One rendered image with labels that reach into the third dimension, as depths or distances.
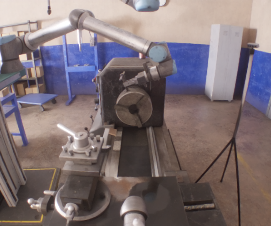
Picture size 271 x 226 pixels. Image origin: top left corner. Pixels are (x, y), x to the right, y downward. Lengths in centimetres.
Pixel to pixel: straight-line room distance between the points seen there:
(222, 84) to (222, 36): 114
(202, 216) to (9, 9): 565
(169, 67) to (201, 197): 75
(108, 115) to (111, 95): 18
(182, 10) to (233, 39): 137
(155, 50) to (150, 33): 367
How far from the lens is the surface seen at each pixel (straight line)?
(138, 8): 74
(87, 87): 503
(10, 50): 155
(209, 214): 93
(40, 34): 153
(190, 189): 102
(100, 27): 112
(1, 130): 171
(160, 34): 471
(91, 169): 82
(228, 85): 489
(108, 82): 144
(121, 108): 124
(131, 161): 138
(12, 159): 184
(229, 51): 471
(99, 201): 85
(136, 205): 59
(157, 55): 102
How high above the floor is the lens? 160
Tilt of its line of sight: 25 degrees down
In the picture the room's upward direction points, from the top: straight up
